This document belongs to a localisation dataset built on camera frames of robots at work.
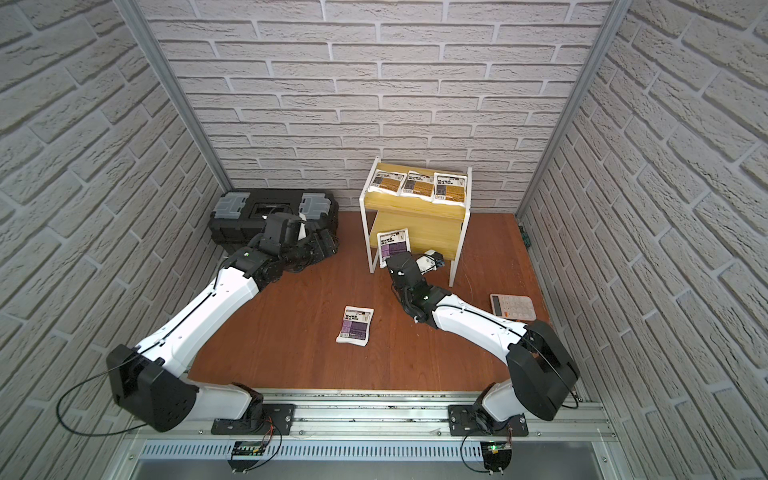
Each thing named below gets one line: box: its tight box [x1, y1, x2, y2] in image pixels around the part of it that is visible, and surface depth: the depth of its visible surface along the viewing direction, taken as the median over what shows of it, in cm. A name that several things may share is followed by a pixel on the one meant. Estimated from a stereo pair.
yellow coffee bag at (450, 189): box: [432, 172, 468, 207], surface depth 81 cm
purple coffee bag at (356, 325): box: [336, 305, 375, 347], surface depth 91 cm
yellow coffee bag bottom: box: [368, 169, 407, 196], surface depth 82 cm
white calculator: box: [490, 293, 537, 321], surface depth 97 cm
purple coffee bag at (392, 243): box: [377, 228, 411, 269], surface depth 87 cm
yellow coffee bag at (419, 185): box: [401, 170, 435, 202], surface depth 83 cm
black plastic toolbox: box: [209, 188, 339, 255], surface depth 99 cm
